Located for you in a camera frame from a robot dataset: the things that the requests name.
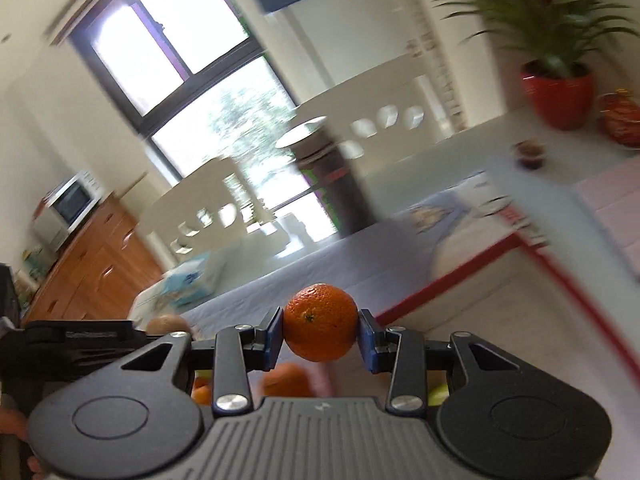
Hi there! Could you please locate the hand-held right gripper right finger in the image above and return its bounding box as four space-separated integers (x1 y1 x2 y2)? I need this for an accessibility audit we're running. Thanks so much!
356 309 528 417

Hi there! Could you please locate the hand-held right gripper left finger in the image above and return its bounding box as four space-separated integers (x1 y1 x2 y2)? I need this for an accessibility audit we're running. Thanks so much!
117 306 286 417

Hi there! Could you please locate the red cardboard box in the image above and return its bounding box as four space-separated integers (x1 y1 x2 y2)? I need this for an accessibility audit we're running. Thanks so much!
374 160 640 480

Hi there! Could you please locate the person's left hand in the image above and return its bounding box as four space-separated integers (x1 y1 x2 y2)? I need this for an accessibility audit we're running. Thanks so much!
0 406 30 437

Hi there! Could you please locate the wooden cabinet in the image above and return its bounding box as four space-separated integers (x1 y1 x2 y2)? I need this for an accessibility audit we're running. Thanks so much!
20 192 166 321

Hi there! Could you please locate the cartoon printed blanket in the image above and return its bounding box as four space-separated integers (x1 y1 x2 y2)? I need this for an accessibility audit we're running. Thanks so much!
127 157 640 401

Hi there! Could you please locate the brown kiwi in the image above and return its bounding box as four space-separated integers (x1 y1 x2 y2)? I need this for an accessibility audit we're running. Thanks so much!
145 315 193 336

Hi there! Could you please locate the blue tissue pack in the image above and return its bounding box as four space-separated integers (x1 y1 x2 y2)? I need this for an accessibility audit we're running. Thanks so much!
162 252 226 308

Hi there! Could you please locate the silver microwave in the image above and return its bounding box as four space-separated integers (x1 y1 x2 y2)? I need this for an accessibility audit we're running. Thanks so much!
31 170 103 251

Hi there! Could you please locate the white chair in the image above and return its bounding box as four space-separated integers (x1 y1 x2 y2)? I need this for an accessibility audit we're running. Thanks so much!
142 157 286 271
295 55 451 171

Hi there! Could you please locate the grey thermos jug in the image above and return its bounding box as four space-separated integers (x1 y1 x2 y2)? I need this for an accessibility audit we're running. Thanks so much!
275 116 376 236

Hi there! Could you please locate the small dark cup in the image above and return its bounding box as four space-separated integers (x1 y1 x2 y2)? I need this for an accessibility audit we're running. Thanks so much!
512 140 547 170

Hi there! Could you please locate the dark framed window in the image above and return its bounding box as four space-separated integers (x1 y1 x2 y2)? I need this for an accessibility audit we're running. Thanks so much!
70 0 361 246

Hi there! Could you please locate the potted plant in red pot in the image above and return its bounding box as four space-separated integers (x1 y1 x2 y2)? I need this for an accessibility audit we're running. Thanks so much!
435 0 640 131

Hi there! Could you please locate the red snack packet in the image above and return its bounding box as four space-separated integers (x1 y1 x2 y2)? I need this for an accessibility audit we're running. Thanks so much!
597 87 640 150

